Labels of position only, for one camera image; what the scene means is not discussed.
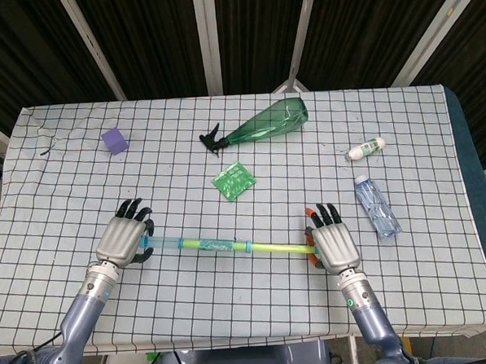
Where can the right orange-tipped robot hand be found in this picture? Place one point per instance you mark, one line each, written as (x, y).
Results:
(336, 246)

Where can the left black-fingered robot hand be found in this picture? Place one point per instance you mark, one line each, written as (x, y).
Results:
(120, 241)

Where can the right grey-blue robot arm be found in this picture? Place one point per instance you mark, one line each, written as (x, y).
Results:
(368, 310)

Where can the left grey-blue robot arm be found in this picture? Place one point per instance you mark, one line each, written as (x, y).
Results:
(79, 321)

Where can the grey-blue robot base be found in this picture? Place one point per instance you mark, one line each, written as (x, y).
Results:
(244, 363)

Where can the clear plastic water bottle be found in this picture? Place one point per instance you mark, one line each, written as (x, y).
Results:
(376, 207)

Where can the purple cube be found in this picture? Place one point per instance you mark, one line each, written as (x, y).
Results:
(115, 141)

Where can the small white bottle green label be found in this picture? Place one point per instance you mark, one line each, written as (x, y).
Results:
(365, 148)

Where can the white checkered tablecloth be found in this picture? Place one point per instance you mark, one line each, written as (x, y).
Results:
(216, 301)

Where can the green foil sachet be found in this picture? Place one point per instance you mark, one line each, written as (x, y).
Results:
(232, 180)

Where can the green spray bottle black trigger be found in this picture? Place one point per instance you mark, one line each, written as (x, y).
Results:
(264, 124)

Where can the blue table edge pad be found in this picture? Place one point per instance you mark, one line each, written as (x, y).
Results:
(477, 178)

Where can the white frame post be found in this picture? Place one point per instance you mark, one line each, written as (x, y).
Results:
(208, 41)
(93, 51)
(301, 44)
(435, 33)

